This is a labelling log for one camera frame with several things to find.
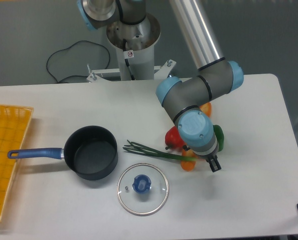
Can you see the black saucepan blue handle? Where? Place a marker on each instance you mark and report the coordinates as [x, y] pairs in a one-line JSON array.
[[91, 152]]

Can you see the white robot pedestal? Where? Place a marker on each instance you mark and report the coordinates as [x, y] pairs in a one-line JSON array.
[[134, 47]]

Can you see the yellow plastic basket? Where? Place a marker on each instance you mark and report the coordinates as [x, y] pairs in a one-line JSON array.
[[14, 124]]

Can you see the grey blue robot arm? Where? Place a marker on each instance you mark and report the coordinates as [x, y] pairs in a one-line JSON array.
[[180, 99]]

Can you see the green bell pepper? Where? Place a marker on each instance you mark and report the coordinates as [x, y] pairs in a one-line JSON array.
[[220, 137]]

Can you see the red bell pepper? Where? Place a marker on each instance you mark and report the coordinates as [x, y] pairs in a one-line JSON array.
[[173, 140]]

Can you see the green onion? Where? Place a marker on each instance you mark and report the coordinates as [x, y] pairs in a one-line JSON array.
[[143, 150]]

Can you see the orange carrot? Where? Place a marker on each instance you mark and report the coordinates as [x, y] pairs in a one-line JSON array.
[[190, 165]]

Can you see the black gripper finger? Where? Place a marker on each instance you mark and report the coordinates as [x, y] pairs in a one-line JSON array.
[[211, 163], [215, 163]]

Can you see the glass lid blue knob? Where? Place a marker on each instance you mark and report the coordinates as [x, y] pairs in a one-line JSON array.
[[142, 189]]

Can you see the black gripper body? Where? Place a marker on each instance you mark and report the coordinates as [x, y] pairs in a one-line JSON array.
[[208, 155]]

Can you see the white metal mounting bracket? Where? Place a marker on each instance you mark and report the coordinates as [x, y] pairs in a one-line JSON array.
[[160, 72]]

